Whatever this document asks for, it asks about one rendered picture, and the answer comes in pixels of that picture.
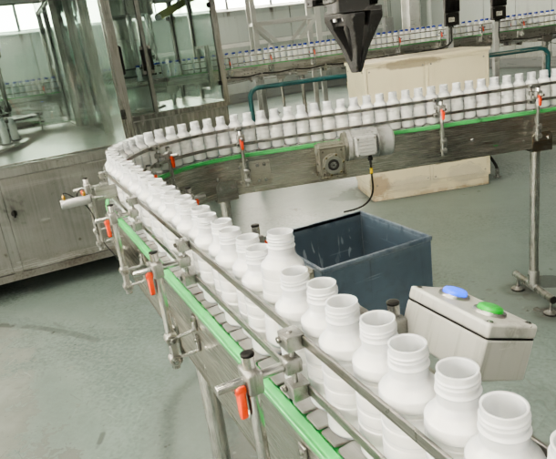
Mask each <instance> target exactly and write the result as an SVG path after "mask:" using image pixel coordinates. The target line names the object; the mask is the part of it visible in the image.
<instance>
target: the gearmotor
mask: <svg viewBox="0 0 556 459"><path fill-rule="evenodd" d="M395 146H396V140H395V134H394V131H393V129H392V128H391V127H390V126H389V125H384V126H378V127H363V128H357V129H352V130H348V131H343V133H341V134H340V138H339V140H333V141H326V142H320V143H317V144H315V145H314V157H315V165H316V173H317V176H318V178H319V180H320V181H321V182H324V181H325V180H326V179H335V178H341V177H346V176H347V165H346V161H350V160H356V159H361V158H367V159H368V160H369V162H370V173H371V181H372V193H371V196H370V198H369V200H368V201H367V202H366V203H365V204H363V205H362V206H360V207H358V208H355V209H350V210H345V211H344V213H345V212H349V211H353V210H356V209H360V208H362V207H363V206H365V205H366V204H367V203H368V202H369V201H370V200H371V198H372V197H373V194H374V179H373V168H372V160H373V157H379V156H384V155H390V154H392V153H393V152H394V151H395Z"/></svg>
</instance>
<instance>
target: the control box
mask: <svg viewBox="0 0 556 459"><path fill-rule="evenodd" d="M443 289H444V288H439V287H424V286H412V287H411V290H410V293H409V300H408V302H407V308H406V312H405V317H406V318H407V331H408V333H414V334H417V335H420V336H422V337H424V338H425V339H426V340H427V347H428V348H429V353H430V354H432V355H434V356H435V357H437V358H438V359H440V360H441V359H444V358H447V357H451V356H460V357H466V358H469V359H471V360H473V361H474V362H476V363H477V364H478V365H479V371H480V373H481V381H482V382H495V381H520V380H522V379H523V378H524V374H525V371H526V368H527V364H528V360H529V358H530V352H531V348H532V344H533V340H534V339H533V338H534V337H535V334H536V331H537V326H536V325H535V324H533V323H531V322H530V321H525V320H523V319H522V318H520V317H517V316H515V315H513V314H511V313H509V312H506V311H504V312H503V314H497V313H492V312H488V311H483V310H482V309H480V308H478V307H477V306H478V303H479V302H481V301H482V300H479V299H477V298H475V297H473V296H471V295H467V297H459V296H455V295H451V294H448V293H446V292H444V291H443Z"/></svg>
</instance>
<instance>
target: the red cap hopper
mask: <svg viewBox="0 0 556 459"><path fill-rule="evenodd" d="M244 3H245V10H246V17H247V24H248V30H249V38H250V44H251V50H253V49H254V53H255V54H257V53H258V51H257V49H260V41H259V36H261V37H262V38H263V39H265V40H266V41H267V42H268V43H269V44H271V42H272V40H273V41H274V42H275V43H277V41H278V39H276V38H275V37H274V36H273V35H271V34H270V33H269V32H268V31H267V30H265V29H264V28H263V26H269V25H277V24H283V23H291V22H298V21H303V23H302V24H301V25H300V27H299V28H298V29H297V31H296V32H295V33H294V35H293V37H292V38H291V39H292V40H295V38H296V37H297V36H298V34H299V33H300V32H301V30H302V29H303V27H304V26H305V24H307V27H306V28H305V30H304V31H303V32H302V34H301V35H300V36H299V38H300V39H303V38H304V36H305V35H306V33H307V32H308V41H309V46H310V42H313V41H314V35H313V24H314V22H315V26H316V35H317V41H319V45H321V44H322V43H321V40H323V34H322V25H321V15H320V6H316V7H314V15H311V8H306V0H304V6H305V14H306V15H302V16H296V17H288V18H281V19H274V20H267V21H260V22H257V20H256V13H255V5H254V0H244ZM258 28H259V29H260V30H261V31H262V32H264V33H265V34H266V36H265V35H264V34H263V33H262V32H261V31H259V30H258ZM267 36H269V37H270V38H271V39H272V40H271V39H269V38H268V37H267ZM320 72H321V77H324V76H326V71H323V70H322V68H320ZM312 76H313V77H317V70H312ZM313 84H314V102H315V103H318V109H319V111H320V112H321V107H320V97H319V88H318V82H313ZM255 85H256V86H258V85H265V83H264V76H263V80H261V79H260V78H259V77H256V78H255ZM322 90H323V100H324V101H329V99H328V90H327V81H322ZM257 98H258V105H259V110H264V113H265V114H264V115H265V117H266V119H268V120H269V111H268V104H267V96H266V90H265V89H261V90H257Z"/></svg>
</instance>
